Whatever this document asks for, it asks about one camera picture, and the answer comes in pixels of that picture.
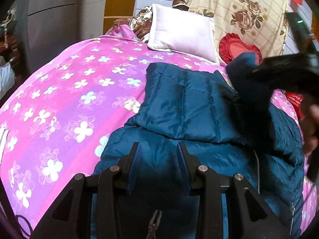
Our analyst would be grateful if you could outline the dark blue puffer jacket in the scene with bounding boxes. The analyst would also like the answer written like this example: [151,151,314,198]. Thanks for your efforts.
[94,62,304,238]

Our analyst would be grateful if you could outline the person's right hand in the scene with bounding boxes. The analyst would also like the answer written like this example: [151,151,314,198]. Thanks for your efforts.
[300,100,318,157]

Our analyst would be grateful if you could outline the red shopping bag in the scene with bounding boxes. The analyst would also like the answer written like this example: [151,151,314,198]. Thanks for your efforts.
[285,91,303,120]

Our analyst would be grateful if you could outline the red heart-shaped cushion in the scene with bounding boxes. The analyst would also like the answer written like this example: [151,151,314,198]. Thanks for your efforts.
[219,33,262,64]

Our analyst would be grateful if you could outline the cream rose-print quilt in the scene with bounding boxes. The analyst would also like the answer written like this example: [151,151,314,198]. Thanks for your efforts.
[185,0,289,57]

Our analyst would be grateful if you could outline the pink floral bed cover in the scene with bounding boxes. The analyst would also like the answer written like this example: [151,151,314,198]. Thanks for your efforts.
[0,24,319,238]

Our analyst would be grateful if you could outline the white pillow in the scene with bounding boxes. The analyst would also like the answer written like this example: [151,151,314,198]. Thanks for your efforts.
[147,4,219,63]

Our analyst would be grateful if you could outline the white plastic bag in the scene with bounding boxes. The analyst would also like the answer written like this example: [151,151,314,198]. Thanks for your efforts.
[0,56,15,99]

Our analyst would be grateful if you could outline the brown floral blanket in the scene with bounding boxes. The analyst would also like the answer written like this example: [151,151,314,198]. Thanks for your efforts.
[112,0,190,43]

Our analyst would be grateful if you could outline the grey wardrobe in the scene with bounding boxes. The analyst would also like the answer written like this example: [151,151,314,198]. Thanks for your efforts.
[15,0,106,74]

